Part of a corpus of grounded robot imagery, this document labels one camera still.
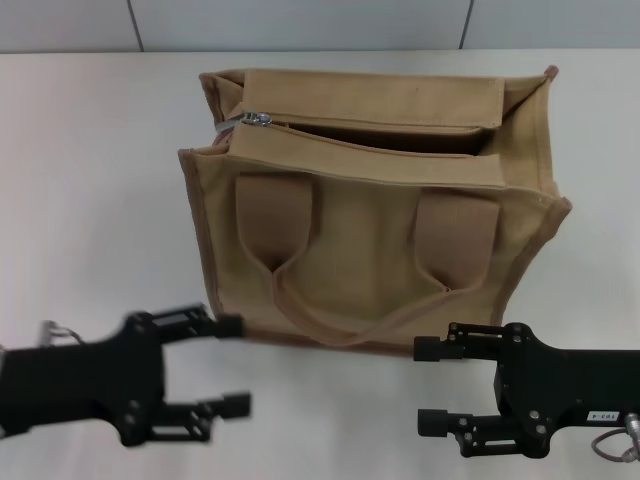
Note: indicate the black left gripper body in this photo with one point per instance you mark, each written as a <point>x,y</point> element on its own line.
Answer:
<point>85,385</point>

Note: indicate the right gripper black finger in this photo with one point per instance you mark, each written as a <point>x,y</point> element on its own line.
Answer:
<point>465,427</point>
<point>450,347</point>

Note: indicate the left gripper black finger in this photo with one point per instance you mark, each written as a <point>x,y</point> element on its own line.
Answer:
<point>190,322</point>
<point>200,412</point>

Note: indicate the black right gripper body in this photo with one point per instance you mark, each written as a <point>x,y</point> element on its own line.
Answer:
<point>565,385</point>

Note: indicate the khaki canvas food bag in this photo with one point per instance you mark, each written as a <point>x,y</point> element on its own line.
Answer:
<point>360,235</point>

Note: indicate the silver metal zipper pull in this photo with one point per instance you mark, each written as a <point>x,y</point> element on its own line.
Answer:
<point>256,119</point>

